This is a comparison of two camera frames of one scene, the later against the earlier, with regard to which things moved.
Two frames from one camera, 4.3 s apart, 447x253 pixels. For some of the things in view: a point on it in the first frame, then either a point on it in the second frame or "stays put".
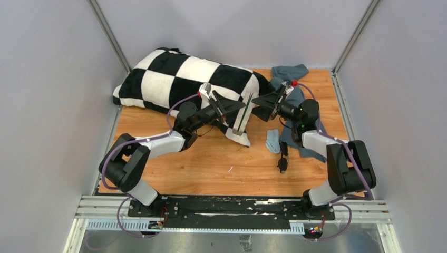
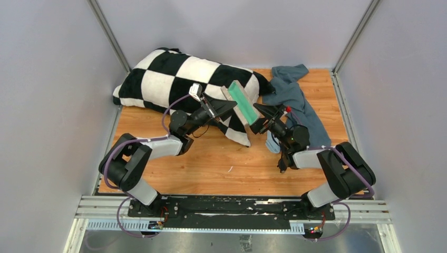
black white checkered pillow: [166, 79] stays put
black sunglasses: [282, 162] stays put
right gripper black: [267, 114] to [268, 112]
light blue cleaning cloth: [272, 143] stays put
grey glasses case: [244, 113] to [245, 107]
